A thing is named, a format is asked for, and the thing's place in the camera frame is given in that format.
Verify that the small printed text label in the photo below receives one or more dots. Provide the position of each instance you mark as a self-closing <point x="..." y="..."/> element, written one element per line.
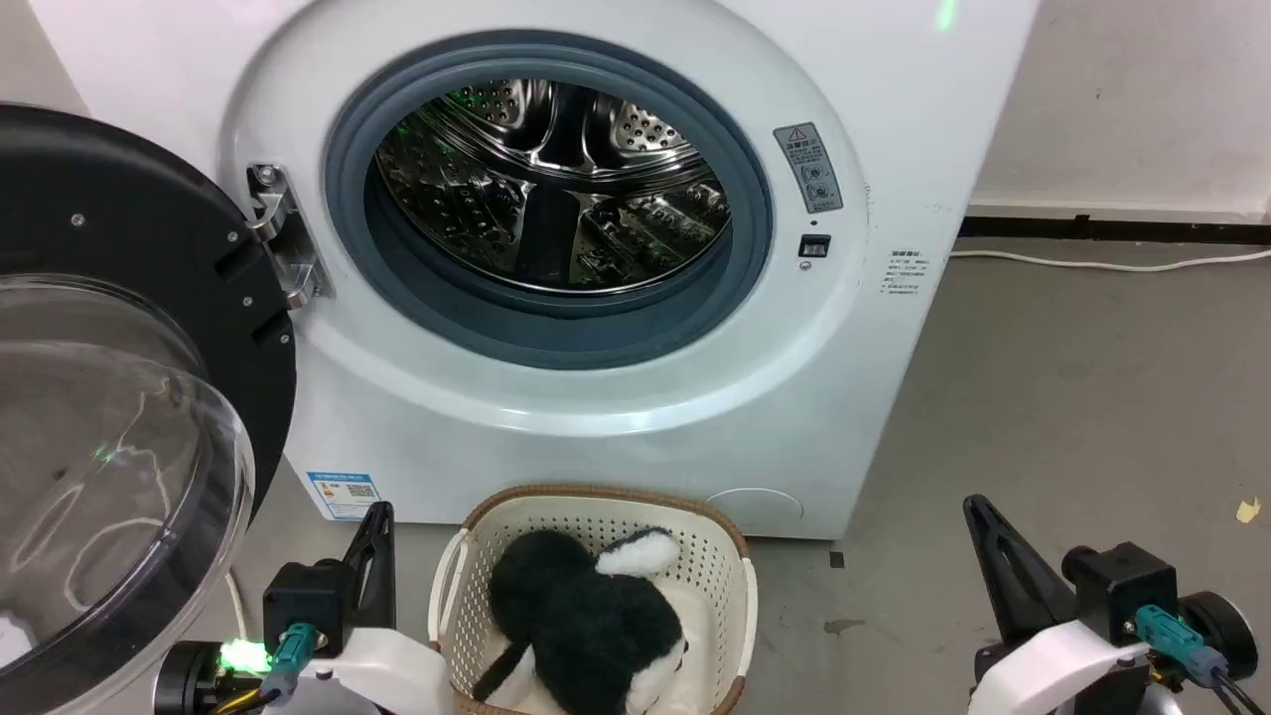
<point x="904" y="273"/>

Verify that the black baseboard strip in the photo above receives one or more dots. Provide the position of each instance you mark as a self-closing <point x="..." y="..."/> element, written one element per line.
<point x="1112" y="229"/>

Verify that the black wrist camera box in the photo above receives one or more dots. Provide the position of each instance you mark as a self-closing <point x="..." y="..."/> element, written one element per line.
<point x="303" y="596"/>
<point x="1122" y="591"/>

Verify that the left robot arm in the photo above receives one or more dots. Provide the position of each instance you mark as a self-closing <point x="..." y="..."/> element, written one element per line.
<point x="184" y="680"/>

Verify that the blue white energy label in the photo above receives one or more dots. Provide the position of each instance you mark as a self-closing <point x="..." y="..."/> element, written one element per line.
<point x="343" y="495"/>

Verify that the grey warning sticker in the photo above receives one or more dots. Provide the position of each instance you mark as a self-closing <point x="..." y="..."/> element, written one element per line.
<point x="809" y="169"/>

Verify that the grey rubber door gasket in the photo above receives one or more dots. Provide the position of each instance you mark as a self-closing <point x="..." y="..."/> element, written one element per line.
<point x="447" y="320"/>

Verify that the metal door hinge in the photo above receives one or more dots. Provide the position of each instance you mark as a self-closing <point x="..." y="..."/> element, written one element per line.
<point x="283" y="243"/>

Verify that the cream laundry basket brown rim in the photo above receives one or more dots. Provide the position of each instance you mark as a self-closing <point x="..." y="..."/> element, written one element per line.
<point x="715" y="576"/>

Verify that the yellow tape scrap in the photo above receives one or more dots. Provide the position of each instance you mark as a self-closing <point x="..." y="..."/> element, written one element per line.
<point x="1248" y="510"/>

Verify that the shiny steel washer drum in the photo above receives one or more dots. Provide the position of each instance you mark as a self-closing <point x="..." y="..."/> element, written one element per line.
<point x="556" y="189"/>

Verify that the black and white plush toy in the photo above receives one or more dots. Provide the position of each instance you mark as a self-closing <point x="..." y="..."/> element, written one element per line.
<point x="586" y="616"/>

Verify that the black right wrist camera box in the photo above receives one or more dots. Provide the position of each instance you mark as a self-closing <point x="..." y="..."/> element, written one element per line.
<point x="1122" y="591"/>

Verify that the round white filter cover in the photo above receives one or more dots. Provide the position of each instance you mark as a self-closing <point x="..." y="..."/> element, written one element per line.
<point x="755" y="508"/>

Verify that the black washer door clear dome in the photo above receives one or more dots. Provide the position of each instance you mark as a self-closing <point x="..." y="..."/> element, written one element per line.
<point x="109" y="199"/>

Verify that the white front-load washing machine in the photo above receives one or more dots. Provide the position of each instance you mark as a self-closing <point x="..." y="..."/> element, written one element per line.
<point x="794" y="397"/>

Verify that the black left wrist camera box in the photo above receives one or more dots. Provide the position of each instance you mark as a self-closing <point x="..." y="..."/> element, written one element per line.
<point x="303" y="596"/>

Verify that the black door latch socket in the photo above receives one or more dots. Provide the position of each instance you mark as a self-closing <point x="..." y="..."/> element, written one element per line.
<point x="814" y="246"/>

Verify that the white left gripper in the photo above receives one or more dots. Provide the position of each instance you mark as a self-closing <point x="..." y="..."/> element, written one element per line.
<point x="397" y="670"/>

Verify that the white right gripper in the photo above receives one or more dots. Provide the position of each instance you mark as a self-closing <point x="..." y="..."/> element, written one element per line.
<point x="1053" y="667"/>

